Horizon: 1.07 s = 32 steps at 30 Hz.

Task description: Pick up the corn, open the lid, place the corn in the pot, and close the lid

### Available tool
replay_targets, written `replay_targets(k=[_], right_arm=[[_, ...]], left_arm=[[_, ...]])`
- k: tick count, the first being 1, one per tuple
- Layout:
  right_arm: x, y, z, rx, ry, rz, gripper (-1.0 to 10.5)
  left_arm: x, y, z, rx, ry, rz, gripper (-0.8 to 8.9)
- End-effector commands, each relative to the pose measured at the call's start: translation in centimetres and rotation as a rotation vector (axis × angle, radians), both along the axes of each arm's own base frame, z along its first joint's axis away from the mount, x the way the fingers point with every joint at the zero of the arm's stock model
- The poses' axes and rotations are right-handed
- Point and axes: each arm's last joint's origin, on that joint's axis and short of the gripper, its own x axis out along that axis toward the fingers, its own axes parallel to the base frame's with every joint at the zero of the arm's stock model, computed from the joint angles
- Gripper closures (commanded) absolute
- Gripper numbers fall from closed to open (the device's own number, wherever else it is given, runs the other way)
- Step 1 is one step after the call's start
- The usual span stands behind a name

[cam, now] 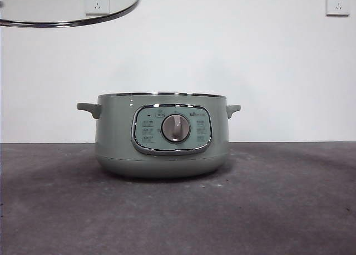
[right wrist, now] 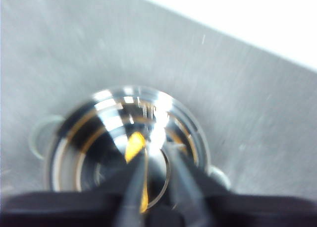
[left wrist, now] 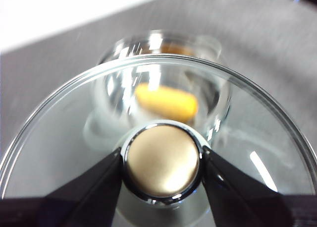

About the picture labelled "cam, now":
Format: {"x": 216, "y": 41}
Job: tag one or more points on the white wall socket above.
{"x": 338, "y": 4}
{"x": 97, "y": 1}

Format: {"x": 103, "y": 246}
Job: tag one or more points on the glass lid with green knob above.
{"x": 55, "y": 4}

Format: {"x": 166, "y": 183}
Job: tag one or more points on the sage green electric cooking pot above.
{"x": 116, "y": 143}

